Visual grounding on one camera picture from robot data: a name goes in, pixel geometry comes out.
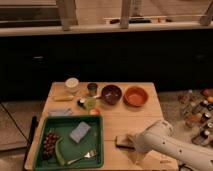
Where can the dark board eraser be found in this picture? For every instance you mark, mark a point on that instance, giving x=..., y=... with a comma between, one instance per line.
x=122, y=141

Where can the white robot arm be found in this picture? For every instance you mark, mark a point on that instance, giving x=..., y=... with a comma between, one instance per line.
x=158, y=137

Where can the dark purple bowl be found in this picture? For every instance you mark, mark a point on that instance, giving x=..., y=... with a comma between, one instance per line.
x=111, y=94

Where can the red orange bowl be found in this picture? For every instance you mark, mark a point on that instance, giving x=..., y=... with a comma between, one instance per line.
x=135, y=96

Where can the dark metal cup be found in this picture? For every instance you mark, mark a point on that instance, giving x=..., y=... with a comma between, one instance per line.
x=92, y=88

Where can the green round fruit toy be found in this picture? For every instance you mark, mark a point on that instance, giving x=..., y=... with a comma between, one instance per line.
x=89, y=103

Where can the small orange fruit toy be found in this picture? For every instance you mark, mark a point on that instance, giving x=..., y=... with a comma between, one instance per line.
x=94, y=111

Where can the small black white object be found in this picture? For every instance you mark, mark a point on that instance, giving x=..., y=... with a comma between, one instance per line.
x=81, y=102

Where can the white cup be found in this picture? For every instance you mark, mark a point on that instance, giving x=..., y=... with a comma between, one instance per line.
x=72, y=85

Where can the blue sponge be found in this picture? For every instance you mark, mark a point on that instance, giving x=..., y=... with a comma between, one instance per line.
x=80, y=132

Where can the green plastic tray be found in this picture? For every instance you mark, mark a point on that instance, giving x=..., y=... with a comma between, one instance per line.
x=63, y=126

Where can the folded grey cloth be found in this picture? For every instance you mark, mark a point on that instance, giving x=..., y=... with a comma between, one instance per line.
x=60, y=112

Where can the metal fork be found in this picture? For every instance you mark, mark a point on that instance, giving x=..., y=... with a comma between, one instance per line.
x=89, y=154

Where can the green banana toy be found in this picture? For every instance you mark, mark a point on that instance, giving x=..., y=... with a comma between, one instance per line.
x=58, y=154

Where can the bunch of dark grapes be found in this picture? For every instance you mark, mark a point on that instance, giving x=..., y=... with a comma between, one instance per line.
x=49, y=145

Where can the spice bottle rack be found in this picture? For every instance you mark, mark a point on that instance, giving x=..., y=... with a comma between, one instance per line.
x=197, y=113

